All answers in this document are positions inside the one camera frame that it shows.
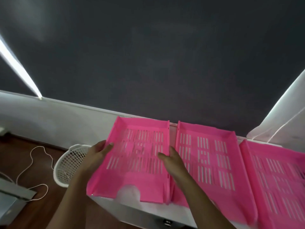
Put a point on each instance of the dark grey roller blind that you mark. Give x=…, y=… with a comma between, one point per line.
x=152, y=57

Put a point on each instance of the person's left hand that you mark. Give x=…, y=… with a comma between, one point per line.
x=94, y=157

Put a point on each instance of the white sheer curtain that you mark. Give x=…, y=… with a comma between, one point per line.
x=288, y=112

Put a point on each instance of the person's left forearm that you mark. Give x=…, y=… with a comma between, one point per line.
x=69, y=202

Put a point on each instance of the white plastic mesh basket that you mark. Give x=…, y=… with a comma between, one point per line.
x=69, y=164

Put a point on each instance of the person's right hand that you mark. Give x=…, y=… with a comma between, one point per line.
x=175, y=166

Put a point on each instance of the grey metal box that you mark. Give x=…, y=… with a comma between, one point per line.
x=14, y=193

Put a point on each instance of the person's right forearm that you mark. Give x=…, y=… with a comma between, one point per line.
x=205, y=207

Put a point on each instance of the pink slotted plastic tray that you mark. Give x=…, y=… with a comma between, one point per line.
x=140, y=178
x=243, y=200
x=274, y=152

